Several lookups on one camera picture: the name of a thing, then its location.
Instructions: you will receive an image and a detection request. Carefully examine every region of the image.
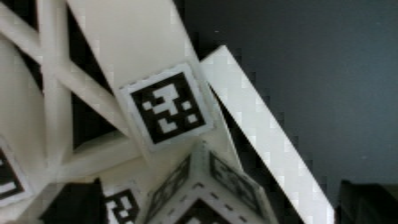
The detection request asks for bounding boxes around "white chair back frame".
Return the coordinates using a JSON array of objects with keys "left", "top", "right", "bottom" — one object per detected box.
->
[{"left": 0, "top": 0, "right": 240, "bottom": 224}]

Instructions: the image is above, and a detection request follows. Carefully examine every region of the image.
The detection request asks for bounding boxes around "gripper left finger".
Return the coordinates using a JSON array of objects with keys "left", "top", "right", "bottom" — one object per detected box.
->
[{"left": 39, "top": 180, "right": 108, "bottom": 224}]

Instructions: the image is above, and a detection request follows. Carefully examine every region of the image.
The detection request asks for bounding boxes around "white chair leg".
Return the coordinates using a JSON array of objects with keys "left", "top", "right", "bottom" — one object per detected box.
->
[
  {"left": 137, "top": 142, "right": 279, "bottom": 224},
  {"left": 201, "top": 45, "right": 336, "bottom": 224}
]

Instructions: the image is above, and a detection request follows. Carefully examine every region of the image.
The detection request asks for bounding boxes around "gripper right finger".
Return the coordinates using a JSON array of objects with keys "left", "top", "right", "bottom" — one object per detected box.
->
[{"left": 336, "top": 180, "right": 398, "bottom": 224}]

